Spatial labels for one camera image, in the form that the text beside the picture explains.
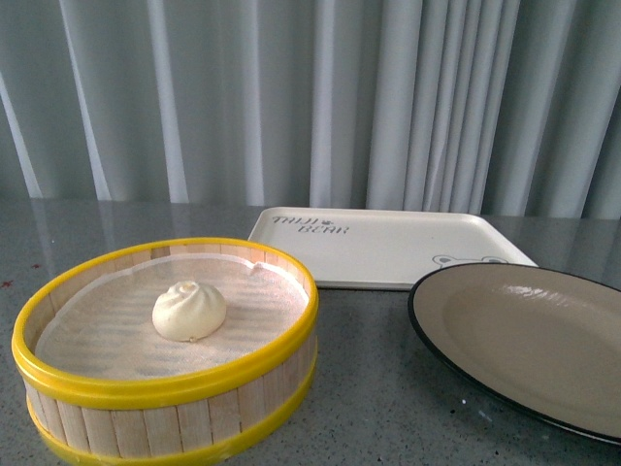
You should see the cream bear print tray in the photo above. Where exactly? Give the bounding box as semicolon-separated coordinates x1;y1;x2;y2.
249;207;534;290

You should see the grey pleated curtain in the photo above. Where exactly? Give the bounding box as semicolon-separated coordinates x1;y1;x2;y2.
1;1;620;219

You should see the yellow rimmed bamboo steamer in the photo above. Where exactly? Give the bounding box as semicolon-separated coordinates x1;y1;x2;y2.
12;238;318;465

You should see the beige plate with black rim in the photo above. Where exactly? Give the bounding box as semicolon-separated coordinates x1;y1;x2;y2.
409;263;620;445

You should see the white steamer liner cloth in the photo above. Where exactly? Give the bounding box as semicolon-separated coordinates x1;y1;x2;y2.
35;253;310;381

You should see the white steamed bun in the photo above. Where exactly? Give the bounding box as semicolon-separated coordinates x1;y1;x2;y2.
151;281;227;342

